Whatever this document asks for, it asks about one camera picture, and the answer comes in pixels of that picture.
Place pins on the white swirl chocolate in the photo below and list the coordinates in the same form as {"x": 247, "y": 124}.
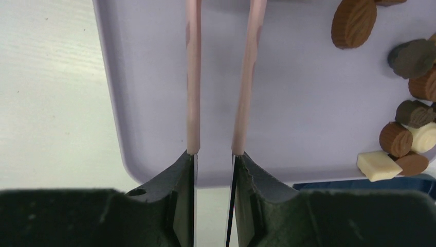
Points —
{"x": 423, "y": 137}

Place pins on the brown square chocolate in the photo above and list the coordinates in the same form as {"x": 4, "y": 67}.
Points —
{"x": 423, "y": 87}

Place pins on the dark small chocolate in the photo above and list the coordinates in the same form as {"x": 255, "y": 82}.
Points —
{"x": 414, "y": 114}

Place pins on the dark blue box lid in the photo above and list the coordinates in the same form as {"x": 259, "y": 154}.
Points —
{"x": 422, "y": 182}

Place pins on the lilac tray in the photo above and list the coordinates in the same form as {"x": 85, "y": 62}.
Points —
{"x": 314, "y": 107}

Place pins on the brown leaf chocolate lower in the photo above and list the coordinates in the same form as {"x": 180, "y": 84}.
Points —
{"x": 395, "y": 139}

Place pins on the white cube chocolate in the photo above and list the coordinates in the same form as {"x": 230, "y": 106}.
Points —
{"x": 377, "y": 166}

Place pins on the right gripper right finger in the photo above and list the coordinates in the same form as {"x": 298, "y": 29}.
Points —
{"x": 270, "y": 213}

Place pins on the brown oval chocolate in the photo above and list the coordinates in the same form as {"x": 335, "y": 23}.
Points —
{"x": 412, "y": 164}

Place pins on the pink handled tongs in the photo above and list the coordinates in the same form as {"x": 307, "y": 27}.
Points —
{"x": 194, "y": 48}

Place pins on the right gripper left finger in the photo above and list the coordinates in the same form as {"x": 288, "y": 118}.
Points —
{"x": 160, "y": 212}

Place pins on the brown leaf chocolate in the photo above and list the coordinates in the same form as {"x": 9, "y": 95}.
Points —
{"x": 395, "y": 139}
{"x": 353, "y": 23}

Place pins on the dark ribbed chocolate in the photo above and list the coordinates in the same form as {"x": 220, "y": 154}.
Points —
{"x": 412, "y": 59}

